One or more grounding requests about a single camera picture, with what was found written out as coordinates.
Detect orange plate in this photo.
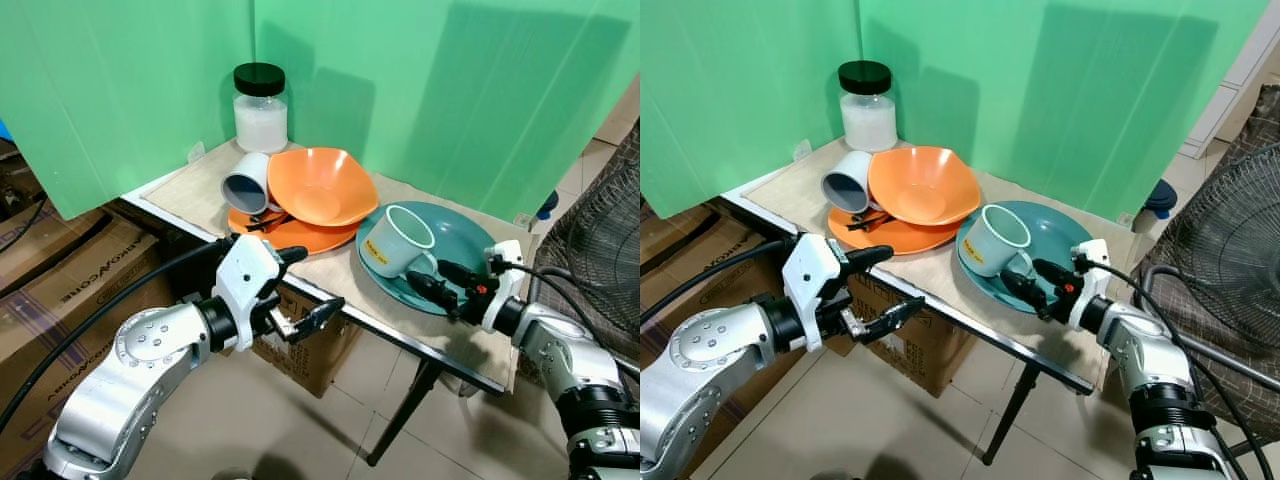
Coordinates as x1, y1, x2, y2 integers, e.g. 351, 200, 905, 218
227, 204, 362, 256
827, 204, 964, 256

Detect teal plate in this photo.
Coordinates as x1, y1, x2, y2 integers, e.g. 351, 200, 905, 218
355, 200, 499, 318
956, 199, 1097, 315

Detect small cardboard box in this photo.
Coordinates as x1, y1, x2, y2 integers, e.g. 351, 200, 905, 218
858, 290, 977, 400
249, 290, 363, 400

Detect silver table edge trim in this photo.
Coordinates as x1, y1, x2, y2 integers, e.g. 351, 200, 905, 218
720, 190, 1099, 398
118, 193, 509, 398

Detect pale green yellow-labelled cup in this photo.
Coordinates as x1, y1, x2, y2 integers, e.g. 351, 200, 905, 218
964, 203, 1037, 279
364, 204, 440, 280

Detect orange bowl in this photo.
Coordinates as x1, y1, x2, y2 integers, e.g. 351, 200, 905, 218
266, 147, 381, 229
867, 145, 983, 227

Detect white mug with grey inside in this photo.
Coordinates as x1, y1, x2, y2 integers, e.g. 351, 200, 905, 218
820, 150, 877, 214
220, 152, 274, 216

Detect black table leg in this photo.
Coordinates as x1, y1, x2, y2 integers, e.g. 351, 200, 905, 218
366, 359, 442, 468
982, 364, 1042, 467

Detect black-lidded jar of white powder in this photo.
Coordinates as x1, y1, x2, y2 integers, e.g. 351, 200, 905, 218
837, 60, 899, 154
232, 62, 290, 155

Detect large printed cardboard box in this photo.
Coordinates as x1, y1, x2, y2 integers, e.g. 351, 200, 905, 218
0, 204, 206, 473
640, 212, 793, 336

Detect wide green backdrop panel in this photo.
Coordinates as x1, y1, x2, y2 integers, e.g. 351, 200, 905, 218
252, 0, 641, 227
857, 0, 1264, 224

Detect narrow green backdrop panel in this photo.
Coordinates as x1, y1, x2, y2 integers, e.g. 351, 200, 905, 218
640, 0, 864, 220
0, 0, 257, 222

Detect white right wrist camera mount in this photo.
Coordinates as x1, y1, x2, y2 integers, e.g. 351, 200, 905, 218
481, 239, 528, 334
1067, 239, 1112, 334

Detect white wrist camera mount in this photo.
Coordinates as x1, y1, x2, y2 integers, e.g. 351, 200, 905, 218
481, 239, 528, 334
1067, 239, 1112, 334
782, 232, 853, 352
212, 234, 284, 352

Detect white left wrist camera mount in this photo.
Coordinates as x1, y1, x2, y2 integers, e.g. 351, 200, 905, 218
212, 234, 284, 352
782, 232, 853, 352

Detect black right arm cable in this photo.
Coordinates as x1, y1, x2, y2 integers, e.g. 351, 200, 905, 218
506, 258, 641, 386
1096, 256, 1280, 480

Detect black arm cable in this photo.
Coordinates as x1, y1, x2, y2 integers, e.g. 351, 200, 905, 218
0, 238, 233, 433
506, 258, 641, 386
1096, 256, 1280, 480
640, 238, 797, 327

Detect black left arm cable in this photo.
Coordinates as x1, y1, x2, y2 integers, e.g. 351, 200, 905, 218
640, 238, 797, 327
0, 238, 233, 433

